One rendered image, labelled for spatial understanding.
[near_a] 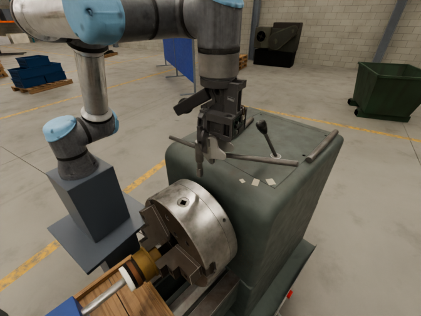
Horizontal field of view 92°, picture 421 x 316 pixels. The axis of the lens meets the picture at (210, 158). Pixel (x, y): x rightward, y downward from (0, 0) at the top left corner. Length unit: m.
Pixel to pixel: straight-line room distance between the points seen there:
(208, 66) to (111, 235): 1.00
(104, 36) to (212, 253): 0.51
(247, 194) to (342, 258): 1.67
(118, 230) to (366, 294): 1.78
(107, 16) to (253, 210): 0.50
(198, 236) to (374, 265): 1.89
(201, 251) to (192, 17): 0.49
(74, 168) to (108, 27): 0.72
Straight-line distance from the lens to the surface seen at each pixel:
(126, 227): 1.21
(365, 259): 2.28
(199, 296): 0.86
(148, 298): 0.85
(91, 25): 0.35
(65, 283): 2.11
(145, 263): 0.63
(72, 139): 0.95
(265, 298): 1.22
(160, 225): 0.65
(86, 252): 1.20
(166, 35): 0.42
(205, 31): 0.38
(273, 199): 0.58
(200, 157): 0.52
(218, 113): 0.41
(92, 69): 0.83
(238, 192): 0.60
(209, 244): 0.57
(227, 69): 0.38
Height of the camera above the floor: 1.66
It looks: 35 degrees down
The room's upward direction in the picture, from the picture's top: straight up
